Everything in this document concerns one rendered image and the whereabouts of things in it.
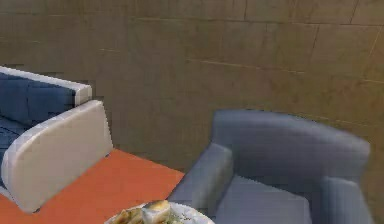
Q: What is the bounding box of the white plate with food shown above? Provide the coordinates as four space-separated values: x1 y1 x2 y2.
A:
104 199 216 224

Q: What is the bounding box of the grey blue armchair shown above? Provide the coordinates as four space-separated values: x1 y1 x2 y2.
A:
167 109 376 224

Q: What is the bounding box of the white and blue sofa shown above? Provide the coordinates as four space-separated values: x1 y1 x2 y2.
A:
0 65 114 214

